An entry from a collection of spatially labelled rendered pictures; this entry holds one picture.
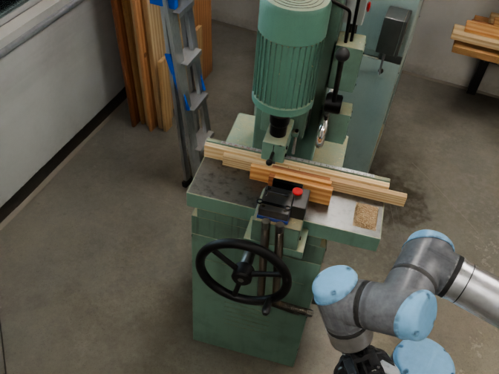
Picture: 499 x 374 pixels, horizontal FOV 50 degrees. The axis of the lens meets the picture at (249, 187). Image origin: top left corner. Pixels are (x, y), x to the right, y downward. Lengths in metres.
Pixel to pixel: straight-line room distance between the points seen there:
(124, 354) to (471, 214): 1.96
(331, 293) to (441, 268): 0.21
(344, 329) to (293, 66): 0.66
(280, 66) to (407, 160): 2.05
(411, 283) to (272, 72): 0.66
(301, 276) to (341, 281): 0.79
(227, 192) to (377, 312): 0.79
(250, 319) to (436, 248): 1.15
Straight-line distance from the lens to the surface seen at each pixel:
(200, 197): 1.64
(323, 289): 1.02
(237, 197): 1.63
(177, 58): 2.46
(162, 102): 3.15
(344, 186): 1.68
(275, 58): 1.37
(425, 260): 1.05
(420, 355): 1.43
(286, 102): 1.43
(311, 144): 1.84
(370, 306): 0.99
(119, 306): 2.48
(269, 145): 1.57
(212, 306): 2.09
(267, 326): 2.10
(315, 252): 1.69
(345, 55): 1.30
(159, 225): 2.75
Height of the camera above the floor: 2.08
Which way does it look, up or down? 45 degrees down
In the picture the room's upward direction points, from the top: 6 degrees clockwise
